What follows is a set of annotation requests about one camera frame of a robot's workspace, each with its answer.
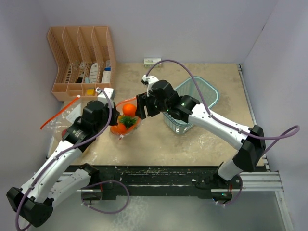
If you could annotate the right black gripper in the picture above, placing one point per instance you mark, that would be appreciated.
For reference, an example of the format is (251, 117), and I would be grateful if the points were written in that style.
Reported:
(143, 100)

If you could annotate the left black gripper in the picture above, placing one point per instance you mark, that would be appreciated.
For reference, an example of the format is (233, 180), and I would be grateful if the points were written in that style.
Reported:
(115, 115)

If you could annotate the orange peeled fruit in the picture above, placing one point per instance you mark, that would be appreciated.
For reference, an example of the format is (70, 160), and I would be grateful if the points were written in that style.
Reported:
(127, 121)

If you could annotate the clear orange-zip bag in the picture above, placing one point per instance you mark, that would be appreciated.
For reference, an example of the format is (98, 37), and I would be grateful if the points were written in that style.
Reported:
(63, 119)

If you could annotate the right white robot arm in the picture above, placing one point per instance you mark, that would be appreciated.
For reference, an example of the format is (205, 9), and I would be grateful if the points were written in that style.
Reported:
(247, 141)

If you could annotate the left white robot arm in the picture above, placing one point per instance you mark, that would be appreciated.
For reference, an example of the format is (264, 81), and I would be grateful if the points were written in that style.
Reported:
(36, 199)

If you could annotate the yellow sponge block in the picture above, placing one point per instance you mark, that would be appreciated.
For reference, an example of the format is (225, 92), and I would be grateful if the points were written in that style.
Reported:
(90, 92)

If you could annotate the small green white box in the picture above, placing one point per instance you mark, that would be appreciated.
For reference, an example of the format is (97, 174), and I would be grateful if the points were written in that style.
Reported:
(150, 62)

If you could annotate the white blue bottle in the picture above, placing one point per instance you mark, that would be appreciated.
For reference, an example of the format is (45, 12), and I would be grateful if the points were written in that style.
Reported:
(106, 77)

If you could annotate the white pack in organizer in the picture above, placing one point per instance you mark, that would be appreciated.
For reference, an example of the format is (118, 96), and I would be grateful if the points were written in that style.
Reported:
(93, 73)

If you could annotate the orange file organizer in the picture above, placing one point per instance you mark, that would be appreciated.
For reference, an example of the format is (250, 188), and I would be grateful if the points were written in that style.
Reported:
(75, 50)

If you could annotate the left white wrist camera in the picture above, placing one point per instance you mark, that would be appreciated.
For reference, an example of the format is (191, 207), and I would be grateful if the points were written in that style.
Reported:
(104, 95)

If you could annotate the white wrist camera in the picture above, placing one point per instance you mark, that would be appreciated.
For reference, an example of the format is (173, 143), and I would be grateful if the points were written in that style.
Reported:
(104, 95)
(149, 81)

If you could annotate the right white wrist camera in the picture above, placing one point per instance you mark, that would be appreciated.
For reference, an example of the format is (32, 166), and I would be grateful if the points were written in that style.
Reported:
(149, 81)

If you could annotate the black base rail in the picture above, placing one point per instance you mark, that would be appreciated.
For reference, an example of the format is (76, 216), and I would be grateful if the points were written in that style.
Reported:
(197, 181)

